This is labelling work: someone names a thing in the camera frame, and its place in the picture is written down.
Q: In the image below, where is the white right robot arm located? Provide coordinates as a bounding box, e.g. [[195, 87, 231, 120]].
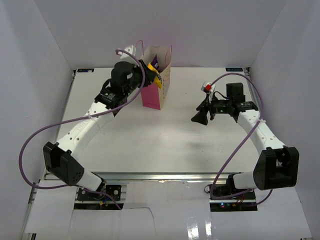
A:
[[191, 82, 300, 200]]

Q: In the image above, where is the beige pink paper bag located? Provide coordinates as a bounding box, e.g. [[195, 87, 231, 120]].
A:
[[140, 45, 172, 110]]

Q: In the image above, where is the blue table corner label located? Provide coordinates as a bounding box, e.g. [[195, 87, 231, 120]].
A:
[[225, 67, 243, 72]]

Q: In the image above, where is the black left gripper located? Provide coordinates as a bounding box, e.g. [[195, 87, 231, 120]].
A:
[[124, 59, 157, 96]]

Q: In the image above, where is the yellow M&M's packet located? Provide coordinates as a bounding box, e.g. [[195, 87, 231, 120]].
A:
[[147, 63, 163, 89]]

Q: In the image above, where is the blue table label left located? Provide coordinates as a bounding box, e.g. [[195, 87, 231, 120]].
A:
[[76, 68, 95, 73]]

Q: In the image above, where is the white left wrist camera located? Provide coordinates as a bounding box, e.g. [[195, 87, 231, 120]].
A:
[[119, 44, 137, 66]]

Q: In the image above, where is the blue purple snack bag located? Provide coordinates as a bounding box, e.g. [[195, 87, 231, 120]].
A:
[[150, 55, 160, 72]]

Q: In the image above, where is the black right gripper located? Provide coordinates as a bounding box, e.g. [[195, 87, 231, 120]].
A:
[[191, 93, 232, 126]]

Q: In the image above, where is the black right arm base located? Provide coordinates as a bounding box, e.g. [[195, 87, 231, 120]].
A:
[[203, 184, 258, 213]]

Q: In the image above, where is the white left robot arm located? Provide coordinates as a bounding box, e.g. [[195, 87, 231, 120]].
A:
[[43, 61, 162, 200]]

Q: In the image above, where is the aluminium table edge rail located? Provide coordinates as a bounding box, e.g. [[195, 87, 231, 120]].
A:
[[96, 172, 216, 182]]

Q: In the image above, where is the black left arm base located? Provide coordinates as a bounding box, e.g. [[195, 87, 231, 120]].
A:
[[75, 182, 122, 210]]

